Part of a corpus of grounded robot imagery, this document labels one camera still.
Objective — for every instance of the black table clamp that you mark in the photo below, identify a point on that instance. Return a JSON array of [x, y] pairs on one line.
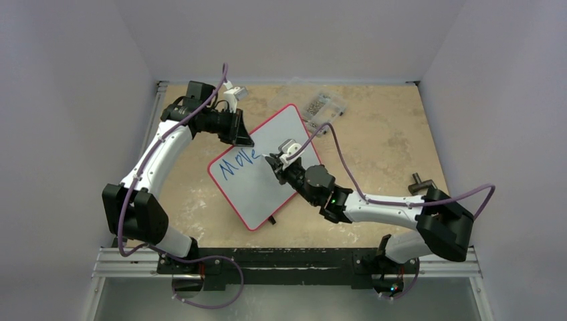
[[420, 185]]

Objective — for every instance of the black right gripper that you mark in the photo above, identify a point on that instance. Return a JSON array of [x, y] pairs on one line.
[[280, 168]]

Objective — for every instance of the red framed whiteboard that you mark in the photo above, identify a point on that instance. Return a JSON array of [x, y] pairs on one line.
[[244, 177]]

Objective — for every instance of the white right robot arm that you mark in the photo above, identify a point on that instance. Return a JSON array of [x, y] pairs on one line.
[[436, 224]]

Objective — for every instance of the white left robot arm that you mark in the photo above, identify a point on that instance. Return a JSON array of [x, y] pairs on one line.
[[131, 206]]

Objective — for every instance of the clear plastic screw box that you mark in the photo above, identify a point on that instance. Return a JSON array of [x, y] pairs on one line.
[[322, 106]]

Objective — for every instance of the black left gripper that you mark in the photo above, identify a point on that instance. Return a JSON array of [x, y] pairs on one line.
[[237, 134]]

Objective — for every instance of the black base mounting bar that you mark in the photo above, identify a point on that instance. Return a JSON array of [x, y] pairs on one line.
[[359, 268]]

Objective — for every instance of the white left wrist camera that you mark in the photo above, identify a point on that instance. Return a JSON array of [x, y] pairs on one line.
[[233, 95]]

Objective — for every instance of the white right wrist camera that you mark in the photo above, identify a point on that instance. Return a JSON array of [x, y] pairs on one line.
[[289, 151]]

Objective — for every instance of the aluminium front frame rail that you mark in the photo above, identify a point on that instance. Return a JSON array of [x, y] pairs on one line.
[[144, 263]]

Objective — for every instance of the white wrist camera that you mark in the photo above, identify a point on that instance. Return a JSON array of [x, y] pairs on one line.
[[289, 151], [233, 95]]

